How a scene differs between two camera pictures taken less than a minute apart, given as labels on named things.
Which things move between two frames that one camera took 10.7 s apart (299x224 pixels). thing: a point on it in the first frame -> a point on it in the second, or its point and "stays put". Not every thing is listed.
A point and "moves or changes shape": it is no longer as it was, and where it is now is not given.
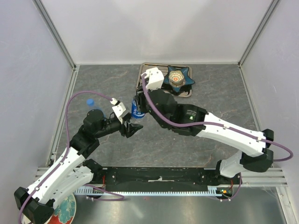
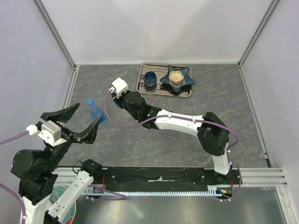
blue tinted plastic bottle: [91, 105] moves or changes shape
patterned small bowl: [176, 78] stays put
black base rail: [157, 177] stays put
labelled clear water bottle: [135, 113] moves or changes shape
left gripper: [131, 128] -> [89, 134]
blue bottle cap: [90, 101] stays put
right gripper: [140, 95] -> [117, 100]
